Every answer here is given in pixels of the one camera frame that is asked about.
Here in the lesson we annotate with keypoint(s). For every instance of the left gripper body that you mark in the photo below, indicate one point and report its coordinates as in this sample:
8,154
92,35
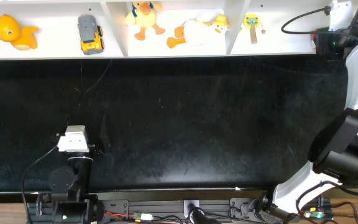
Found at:
95,148

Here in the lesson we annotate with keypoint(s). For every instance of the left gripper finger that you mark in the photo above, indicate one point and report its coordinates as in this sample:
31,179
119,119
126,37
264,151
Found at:
104,137
67,121

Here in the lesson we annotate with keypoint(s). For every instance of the grey and yellow toy truck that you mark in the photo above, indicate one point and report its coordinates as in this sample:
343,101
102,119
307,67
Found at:
89,34

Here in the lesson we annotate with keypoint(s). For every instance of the yellow rubber duck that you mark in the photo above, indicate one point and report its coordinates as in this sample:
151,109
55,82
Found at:
14,32

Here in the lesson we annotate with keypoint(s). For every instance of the yellow rattle drum toy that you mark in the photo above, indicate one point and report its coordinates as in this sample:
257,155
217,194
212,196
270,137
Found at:
252,22

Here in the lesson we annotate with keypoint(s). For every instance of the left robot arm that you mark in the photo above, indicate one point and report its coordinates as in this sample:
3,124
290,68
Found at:
73,180

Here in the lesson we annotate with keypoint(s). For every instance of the white shelf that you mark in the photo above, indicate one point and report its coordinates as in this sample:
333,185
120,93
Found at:
57,37

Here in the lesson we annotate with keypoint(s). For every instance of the yellow plush duck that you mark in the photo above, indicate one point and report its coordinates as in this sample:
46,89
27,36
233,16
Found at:
145,17

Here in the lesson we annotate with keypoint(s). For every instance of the white plush duck with hat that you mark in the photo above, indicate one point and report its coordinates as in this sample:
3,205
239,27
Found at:
200,32

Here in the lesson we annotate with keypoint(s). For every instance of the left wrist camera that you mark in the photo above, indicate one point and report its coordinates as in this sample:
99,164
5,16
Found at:
73,140

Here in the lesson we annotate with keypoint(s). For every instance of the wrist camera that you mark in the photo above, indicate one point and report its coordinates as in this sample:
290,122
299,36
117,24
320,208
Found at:
73,140
340,14

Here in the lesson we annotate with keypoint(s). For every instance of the mounting rail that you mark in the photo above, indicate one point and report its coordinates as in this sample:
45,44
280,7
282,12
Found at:
166,211

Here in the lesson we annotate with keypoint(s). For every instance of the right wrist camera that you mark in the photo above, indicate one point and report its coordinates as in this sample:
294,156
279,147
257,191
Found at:
340,14

